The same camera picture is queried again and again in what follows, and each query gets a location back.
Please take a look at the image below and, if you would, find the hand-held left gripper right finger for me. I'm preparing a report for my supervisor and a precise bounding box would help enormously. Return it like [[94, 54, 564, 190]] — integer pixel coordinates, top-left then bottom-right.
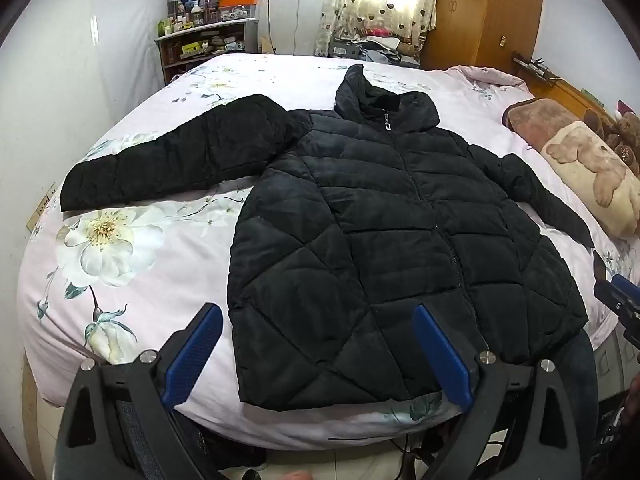
[[412, 304, 583, 480]]

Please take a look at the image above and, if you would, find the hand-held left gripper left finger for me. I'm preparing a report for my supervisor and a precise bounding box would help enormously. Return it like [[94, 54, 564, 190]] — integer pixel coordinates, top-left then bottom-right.
[[55, 302, 236, 480]]

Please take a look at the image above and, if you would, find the black puffer jacket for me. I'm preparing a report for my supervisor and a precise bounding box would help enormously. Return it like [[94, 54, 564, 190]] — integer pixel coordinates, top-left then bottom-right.
[[60, 63, 596, 413]]

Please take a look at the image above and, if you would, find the pile of clothes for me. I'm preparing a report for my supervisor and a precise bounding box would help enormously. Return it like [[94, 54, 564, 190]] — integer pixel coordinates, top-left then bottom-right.
[[350, 25, 426, 68]]

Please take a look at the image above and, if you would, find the person's blue jeans leg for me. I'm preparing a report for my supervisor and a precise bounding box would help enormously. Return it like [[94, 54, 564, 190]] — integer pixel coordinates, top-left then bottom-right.
[[114, 400, 168, 480], [557, 330, 601, 413]]

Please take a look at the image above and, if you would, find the bed with floral pink sheet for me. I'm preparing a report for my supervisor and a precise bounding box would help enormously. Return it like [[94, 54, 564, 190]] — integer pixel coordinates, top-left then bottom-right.
[[17, 52, 640, 453]]

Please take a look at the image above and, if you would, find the bear print pillow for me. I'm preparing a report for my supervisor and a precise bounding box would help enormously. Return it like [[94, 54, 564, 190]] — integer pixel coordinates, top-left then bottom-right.
[[502, 97, 640, 239]]

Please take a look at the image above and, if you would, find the brown teddy bear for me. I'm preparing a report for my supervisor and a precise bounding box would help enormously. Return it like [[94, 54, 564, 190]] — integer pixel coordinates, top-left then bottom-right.
[[582, 107, 640, 176]]

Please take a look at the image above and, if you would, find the wooden headboard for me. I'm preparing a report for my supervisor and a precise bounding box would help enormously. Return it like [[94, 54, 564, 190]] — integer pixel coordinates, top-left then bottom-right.
[[512, 52, 621, 121]]

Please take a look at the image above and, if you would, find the wooden wardrobe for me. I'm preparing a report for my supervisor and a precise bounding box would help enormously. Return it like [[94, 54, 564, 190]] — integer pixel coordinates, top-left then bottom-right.
[[420, 0, 546, 73]]

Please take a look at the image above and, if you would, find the cluttered wooden bookshelf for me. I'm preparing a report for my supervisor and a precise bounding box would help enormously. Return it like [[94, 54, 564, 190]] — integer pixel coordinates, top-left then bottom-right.
[[154, 17, 261, 86]]

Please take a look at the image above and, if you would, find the grey cardboard box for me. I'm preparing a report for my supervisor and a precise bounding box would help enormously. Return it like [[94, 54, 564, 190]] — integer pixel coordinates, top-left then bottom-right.
[[329, 37, 359, 59]]

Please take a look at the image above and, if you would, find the orange and white storage box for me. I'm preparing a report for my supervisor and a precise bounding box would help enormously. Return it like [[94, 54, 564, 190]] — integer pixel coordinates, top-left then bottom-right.
[[215, 0, 260, 22]]

